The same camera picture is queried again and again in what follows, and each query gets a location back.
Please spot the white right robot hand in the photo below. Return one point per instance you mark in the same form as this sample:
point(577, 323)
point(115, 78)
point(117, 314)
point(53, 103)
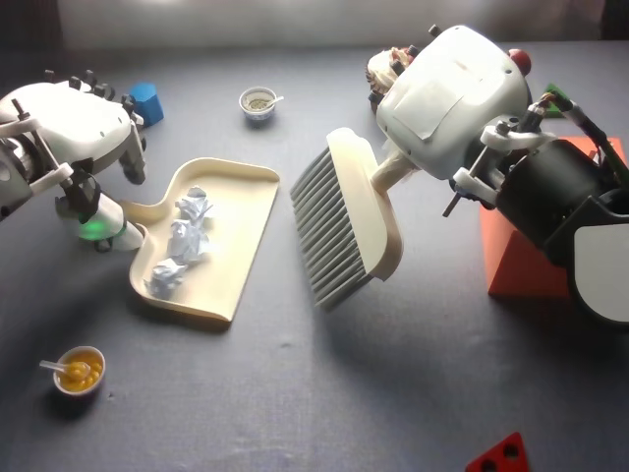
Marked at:
point(457, 98)

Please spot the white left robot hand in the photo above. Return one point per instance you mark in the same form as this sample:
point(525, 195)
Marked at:
point(83, 123)

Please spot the cream hand broom red cap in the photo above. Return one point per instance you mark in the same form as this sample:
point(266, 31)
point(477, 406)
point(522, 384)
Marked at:
point(363, 206)

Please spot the cream plastic dustpan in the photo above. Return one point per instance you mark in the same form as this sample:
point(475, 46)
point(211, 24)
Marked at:
point(236, 236)

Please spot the blue hexagonal block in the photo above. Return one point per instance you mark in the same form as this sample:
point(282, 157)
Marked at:
point(147, 103)

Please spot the toy cupcake with red hearts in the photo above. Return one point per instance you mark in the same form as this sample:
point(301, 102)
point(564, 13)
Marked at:
point(381, 74)

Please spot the green block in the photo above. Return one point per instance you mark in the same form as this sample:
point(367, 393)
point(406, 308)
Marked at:
point(555, 98)

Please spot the crumpled white paper ball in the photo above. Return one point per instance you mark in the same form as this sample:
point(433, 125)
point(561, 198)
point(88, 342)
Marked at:
point(187, 241)
point(164, 280)
point(194, 206)

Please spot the toy bowl with green soup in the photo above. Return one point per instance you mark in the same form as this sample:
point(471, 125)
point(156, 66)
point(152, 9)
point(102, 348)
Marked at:
point(258, 105)

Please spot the orange foam block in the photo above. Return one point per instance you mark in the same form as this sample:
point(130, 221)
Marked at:
point(516, 265)

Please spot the toy bowl with yellow food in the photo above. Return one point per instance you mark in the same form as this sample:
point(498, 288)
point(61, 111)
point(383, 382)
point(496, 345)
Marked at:
point(78, 373)

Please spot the grey tablecloth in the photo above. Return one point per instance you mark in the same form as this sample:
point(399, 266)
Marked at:
point(295, 393)

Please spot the red triangle block with holes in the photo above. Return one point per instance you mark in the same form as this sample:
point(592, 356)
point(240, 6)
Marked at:
point(501, 454)

